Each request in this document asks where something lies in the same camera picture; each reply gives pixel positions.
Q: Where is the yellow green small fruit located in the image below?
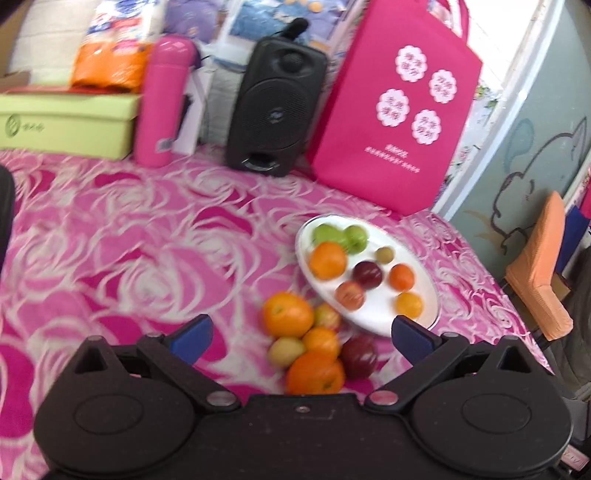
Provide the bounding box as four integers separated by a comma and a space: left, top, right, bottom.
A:
267, 337, 307, 369

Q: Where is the white oval plate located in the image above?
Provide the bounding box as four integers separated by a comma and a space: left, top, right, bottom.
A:
294, 214, 441, 337

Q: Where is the yellow tangerine on plate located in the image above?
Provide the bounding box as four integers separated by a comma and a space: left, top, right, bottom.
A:
394, 291, 424, 320

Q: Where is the orange chair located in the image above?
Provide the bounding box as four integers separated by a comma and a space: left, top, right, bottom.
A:
505, 191, 573, 341

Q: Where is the green apple right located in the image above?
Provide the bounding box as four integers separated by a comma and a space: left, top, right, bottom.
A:
344, 225, 369, 255

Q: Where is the magenta tote bag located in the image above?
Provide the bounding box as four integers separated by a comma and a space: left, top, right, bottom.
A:
305, 1, 482, 215

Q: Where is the orange on plate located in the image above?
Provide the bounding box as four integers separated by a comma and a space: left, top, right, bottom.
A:
308, 241, 349, 281

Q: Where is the orange white tissue pack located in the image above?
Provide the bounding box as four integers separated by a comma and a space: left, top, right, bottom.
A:
70, 0, 167, 93

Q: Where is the light green box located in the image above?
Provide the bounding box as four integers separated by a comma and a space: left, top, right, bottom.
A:
1, 91, 139, 161

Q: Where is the orange bottom large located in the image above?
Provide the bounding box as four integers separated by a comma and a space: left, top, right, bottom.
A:
286, 351, 346, 395

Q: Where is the red yellow apple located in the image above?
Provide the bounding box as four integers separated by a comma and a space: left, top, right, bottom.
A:
314, 303, 342, 331

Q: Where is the small kiwi fruit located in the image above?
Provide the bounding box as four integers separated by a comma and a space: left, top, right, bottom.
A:
375, 246, 396, 265

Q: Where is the green apple left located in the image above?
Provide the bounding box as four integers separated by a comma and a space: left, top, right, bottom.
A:
311, 223, 348, 251

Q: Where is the red apple on plate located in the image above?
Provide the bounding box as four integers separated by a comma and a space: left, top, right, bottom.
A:
335, 280, 366, 311

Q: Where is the dark red plum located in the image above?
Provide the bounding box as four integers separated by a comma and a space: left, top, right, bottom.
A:
339, 335, 378, 380

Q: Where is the bedding poster right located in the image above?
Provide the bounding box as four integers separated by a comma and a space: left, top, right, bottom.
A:
221, 0, 367, 52

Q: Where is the black speaker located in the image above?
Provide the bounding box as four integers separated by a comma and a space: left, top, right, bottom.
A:
225, 17, 329, 177

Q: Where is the green apple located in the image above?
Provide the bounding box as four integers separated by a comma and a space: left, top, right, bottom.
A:
311, 223, 348, 251
344, 225, 369, 255

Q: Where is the white box behind bottle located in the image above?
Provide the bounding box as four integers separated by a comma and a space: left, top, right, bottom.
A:
172, 68, 214, 155

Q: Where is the large orange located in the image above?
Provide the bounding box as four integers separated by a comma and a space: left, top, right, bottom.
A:
262, 291, 315, 338

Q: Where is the dark plum on plate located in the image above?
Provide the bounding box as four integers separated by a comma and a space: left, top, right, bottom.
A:
352, 260, 384, 290

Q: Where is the pink rose tablecloth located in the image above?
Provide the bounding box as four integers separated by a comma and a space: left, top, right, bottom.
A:
1, 150, 533, 479

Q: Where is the small orange tangerine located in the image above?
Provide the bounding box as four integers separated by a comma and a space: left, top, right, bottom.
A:
303, 327, 341, 359

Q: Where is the pink thermos bottle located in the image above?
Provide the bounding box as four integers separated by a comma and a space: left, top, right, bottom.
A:
133, 35, 197, 168

